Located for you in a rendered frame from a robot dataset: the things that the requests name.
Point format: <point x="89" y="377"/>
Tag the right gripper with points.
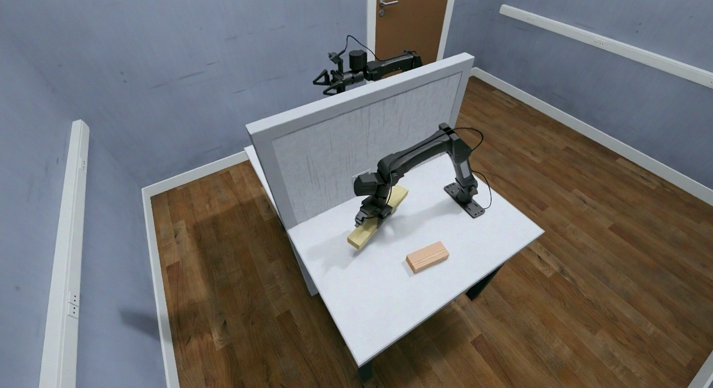
<point x="339" y="82"/>

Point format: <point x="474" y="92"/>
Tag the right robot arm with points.
<point x="374" y="70"/>

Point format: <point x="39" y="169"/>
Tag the long wooden board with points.
<point x="362" y="234"/>

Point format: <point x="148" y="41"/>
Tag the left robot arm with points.
<point x="462" y="191"/>

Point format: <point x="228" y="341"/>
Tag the grey panel wall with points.
<point x="310" y="154"/>

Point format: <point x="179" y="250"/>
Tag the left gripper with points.
<point x="373" y="206"/>

